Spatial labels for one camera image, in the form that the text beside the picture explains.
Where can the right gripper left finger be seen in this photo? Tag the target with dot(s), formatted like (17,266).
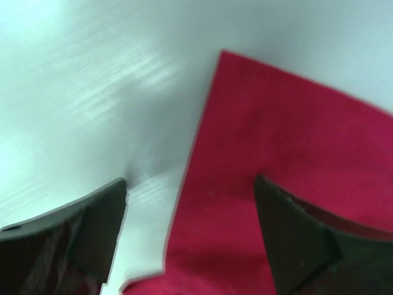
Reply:
(68,250)

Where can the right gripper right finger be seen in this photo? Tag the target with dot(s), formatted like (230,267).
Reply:
(312,251)

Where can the bright pink-red t shirt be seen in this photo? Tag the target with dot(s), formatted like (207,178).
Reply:
(318,144)

